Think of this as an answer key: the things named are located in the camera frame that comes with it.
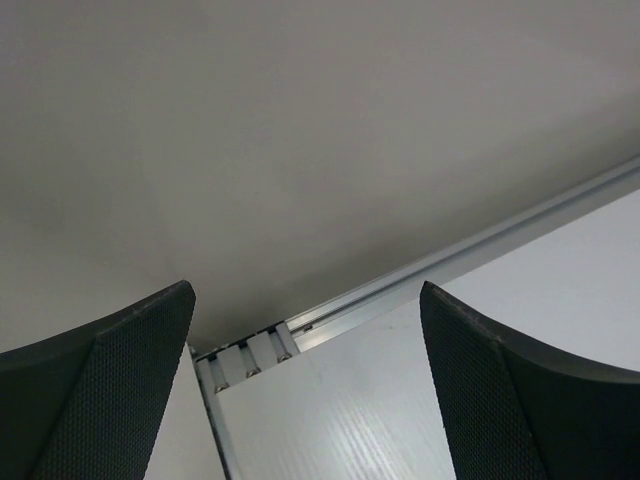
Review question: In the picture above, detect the aluminium table frame rail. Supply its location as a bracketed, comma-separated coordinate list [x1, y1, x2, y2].
[196, 160, 639, 479]

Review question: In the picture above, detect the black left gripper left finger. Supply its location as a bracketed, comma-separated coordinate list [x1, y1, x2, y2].
[1, 281, 196, 479]

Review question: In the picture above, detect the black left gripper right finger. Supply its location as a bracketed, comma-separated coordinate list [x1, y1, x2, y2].
[419, 282, 639, 479]

